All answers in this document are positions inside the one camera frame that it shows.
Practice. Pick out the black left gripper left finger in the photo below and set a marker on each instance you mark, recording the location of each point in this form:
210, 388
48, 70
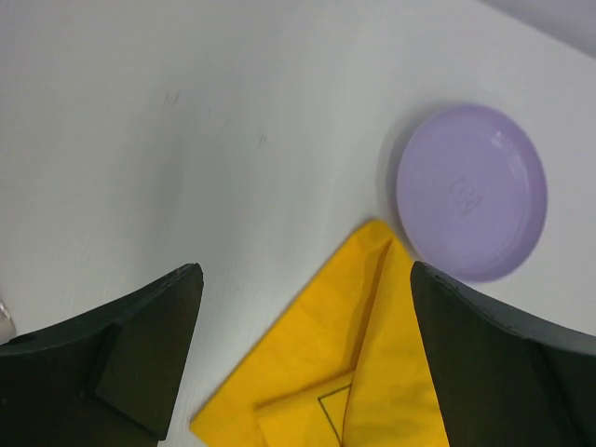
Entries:
107, 377

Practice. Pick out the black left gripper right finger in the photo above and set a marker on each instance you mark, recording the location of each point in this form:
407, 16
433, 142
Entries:
503, 377

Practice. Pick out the yellow cartoon placemat cloth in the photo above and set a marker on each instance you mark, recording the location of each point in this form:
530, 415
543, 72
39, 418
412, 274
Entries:
344, 365

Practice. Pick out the lilac plastic plate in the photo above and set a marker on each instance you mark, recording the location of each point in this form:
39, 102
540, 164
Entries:
472, 193

